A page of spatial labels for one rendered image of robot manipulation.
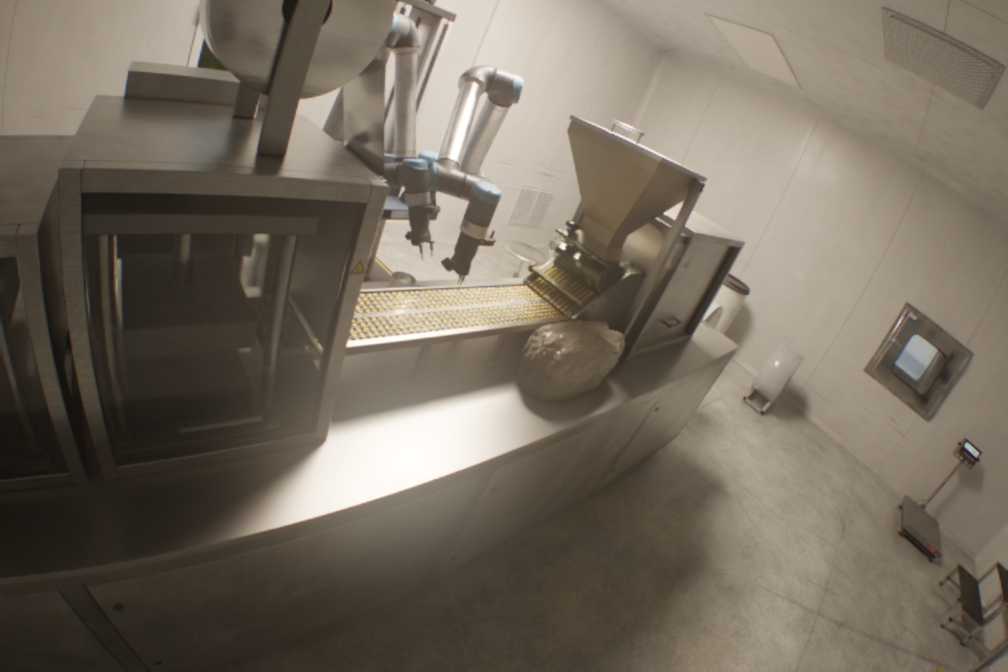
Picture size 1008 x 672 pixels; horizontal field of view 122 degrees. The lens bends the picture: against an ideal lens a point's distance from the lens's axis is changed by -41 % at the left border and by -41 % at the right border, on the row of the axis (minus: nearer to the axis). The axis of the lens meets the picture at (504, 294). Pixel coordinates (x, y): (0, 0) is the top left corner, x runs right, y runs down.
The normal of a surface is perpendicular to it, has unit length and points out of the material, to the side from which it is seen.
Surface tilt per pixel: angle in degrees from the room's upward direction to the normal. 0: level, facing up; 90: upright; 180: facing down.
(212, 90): 90
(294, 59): 90
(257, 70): 90
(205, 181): 90
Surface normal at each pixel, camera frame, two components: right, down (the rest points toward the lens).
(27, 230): 0.36, -0.84
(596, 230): -0.70, 0.04
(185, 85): 0.62, 0.54
